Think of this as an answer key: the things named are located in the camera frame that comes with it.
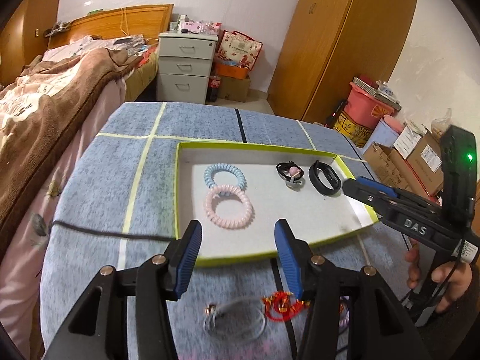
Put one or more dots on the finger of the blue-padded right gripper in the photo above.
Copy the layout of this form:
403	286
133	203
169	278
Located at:
369	196
389	191

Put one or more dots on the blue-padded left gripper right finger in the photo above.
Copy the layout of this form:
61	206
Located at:
296	261

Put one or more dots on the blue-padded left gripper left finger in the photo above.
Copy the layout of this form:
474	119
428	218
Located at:
182	255

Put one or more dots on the grey thin hair bands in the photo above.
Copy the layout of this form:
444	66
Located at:
239	321

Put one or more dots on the person's right hand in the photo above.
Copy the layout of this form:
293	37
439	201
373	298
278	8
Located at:
459	278

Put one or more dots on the large printed cardboard box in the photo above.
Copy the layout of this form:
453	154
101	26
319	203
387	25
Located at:
388	165

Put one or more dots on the black wristband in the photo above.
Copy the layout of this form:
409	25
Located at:
324	178

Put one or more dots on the yellow patterned tin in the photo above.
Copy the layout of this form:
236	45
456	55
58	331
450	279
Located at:
357	133

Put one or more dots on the brown cardboard box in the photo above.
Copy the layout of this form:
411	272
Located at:
418	160

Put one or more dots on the pink plastic bucket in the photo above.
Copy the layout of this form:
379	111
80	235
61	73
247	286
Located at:
364	109

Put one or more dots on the blue patterned table cloth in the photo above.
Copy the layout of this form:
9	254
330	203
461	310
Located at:
118	209

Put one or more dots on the green-edged white tray box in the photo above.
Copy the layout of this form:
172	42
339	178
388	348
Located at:
314	217

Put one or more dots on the pink bed sheet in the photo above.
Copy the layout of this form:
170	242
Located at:
21	263

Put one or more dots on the wooden wardrobe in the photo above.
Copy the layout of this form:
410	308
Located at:
329	42

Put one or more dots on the cardboard box under bag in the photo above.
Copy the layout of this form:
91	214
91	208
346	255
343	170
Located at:
234	89

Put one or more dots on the cola bottle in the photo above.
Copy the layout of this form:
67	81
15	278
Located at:
214	84

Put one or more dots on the orange box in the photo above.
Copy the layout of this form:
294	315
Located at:
235	72

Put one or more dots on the red patterned gift bag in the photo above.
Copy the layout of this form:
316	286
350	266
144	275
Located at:
239	48

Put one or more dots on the grey drawer cabinet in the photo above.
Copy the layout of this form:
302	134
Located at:
184	66

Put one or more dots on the brown blanket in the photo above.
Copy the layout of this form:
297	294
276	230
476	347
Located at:
41	112

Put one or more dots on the wooden bed headboard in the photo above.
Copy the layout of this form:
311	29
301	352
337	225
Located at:
146	20

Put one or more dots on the black hair tie pink bead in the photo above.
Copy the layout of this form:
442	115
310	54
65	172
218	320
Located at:
292	174

